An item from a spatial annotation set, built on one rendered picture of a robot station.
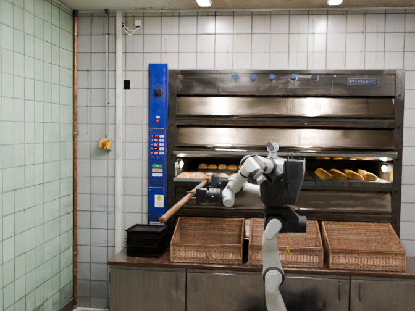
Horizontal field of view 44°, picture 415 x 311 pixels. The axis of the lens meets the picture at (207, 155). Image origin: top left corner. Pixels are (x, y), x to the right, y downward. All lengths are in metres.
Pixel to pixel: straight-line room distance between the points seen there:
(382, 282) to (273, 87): 1.74
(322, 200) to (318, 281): 0.76
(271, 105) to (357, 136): 0.75
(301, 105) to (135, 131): 1.42
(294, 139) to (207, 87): 0.85
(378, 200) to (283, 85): 1.23
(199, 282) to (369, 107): 1.96
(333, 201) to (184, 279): 1.39
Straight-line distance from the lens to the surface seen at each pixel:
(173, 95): 4.38
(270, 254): 3.48
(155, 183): 4.39
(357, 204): 4.40
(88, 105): 4.57
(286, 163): 3.29
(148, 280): 4.02
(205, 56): 4.37
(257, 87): 4.33
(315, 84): 4.35
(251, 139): 4.30
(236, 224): 4.33
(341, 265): 3.97
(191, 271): 3.94
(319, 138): 4.32
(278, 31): 4.38
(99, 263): 4.68
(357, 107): 4.37
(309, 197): 4.36
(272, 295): 3.52
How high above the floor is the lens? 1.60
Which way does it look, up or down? 3 degrees down
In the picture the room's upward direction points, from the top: 1 degrees clockwise
